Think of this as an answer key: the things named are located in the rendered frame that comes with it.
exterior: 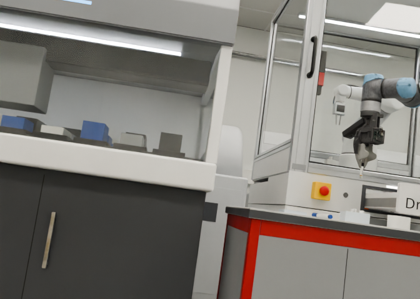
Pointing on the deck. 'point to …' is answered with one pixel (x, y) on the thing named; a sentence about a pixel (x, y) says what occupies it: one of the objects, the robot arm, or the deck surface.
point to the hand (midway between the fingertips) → (360, 164)
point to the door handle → (313, 56)
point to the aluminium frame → (307, 106)
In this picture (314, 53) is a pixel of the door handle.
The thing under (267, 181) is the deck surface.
